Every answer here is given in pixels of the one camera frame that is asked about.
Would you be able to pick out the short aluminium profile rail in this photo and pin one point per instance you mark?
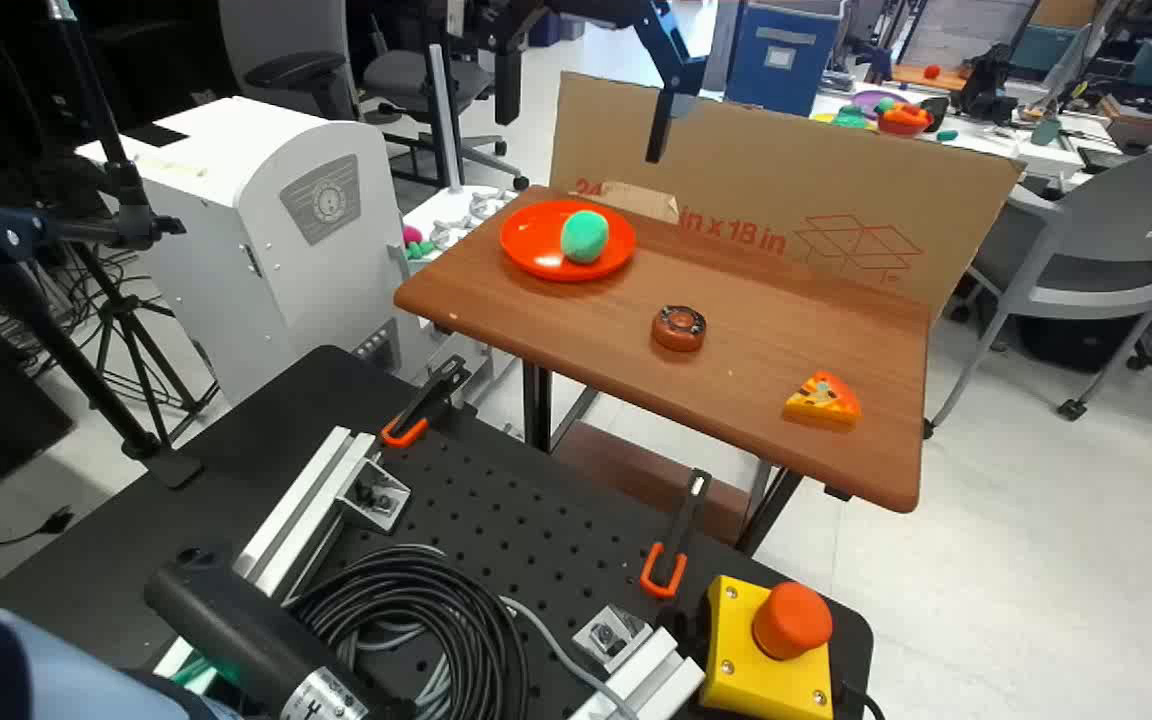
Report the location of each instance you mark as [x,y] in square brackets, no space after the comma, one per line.
[643,678]

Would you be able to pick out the cardboard box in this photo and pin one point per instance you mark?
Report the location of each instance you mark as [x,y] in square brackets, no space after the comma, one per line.
[760,174]

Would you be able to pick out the small metal corner bracket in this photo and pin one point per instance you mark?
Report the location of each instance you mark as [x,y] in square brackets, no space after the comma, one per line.
[609,634]
[378,494]

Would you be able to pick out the long aluminium profile rail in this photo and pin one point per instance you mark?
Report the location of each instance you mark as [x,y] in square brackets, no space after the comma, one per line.
[302,513]

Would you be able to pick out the brown toy donut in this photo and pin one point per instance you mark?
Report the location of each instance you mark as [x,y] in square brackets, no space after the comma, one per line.
[679,330]

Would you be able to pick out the black perforated mounting table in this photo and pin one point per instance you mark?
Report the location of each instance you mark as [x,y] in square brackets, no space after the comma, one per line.
[520,520]

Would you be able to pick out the yellow emergency stop button box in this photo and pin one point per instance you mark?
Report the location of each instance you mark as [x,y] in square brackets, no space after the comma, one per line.
[756,660]

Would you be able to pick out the brown wooden table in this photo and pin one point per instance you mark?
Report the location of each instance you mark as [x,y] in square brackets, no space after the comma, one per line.
[760,362]

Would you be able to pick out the black tripod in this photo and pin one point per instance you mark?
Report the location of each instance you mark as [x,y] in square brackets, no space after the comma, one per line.
[99,306]

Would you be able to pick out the green ball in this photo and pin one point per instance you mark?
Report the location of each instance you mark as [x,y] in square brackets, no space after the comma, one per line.
[585,237]

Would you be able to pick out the white machine cabinet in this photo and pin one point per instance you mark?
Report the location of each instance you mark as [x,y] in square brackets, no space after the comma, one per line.
[256,226]

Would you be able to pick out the orange toy on background table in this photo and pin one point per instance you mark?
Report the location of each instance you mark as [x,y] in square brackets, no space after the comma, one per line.
[904,116]

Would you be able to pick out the orange plastic plate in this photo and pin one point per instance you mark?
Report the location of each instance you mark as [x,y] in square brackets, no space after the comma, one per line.
[539,244]

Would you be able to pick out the yellow toy pizza slice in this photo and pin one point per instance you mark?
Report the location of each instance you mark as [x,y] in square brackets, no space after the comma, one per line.
[820,401]

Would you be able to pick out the light blue rounded object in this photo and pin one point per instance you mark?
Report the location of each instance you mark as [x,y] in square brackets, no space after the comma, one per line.
[17,667]

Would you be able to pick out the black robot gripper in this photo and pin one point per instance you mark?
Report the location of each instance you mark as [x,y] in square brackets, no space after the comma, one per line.
[597,9]

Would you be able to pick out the grey metal pole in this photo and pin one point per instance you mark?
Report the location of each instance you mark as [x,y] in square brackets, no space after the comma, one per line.
[443,113]

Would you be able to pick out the blue bin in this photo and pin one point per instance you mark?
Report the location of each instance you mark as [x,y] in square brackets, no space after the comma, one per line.
[783,55]

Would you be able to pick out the dark office chair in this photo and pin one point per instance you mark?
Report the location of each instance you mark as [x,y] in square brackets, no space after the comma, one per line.
[420,74]

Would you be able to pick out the grey high-back office chair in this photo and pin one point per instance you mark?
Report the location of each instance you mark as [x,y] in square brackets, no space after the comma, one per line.
[283,46]

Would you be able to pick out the black camera on tripod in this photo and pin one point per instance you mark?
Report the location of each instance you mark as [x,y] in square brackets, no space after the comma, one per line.
[17,231]

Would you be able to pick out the black orange clamp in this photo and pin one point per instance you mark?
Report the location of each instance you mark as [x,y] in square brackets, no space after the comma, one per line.
[674,540]
[420,405]

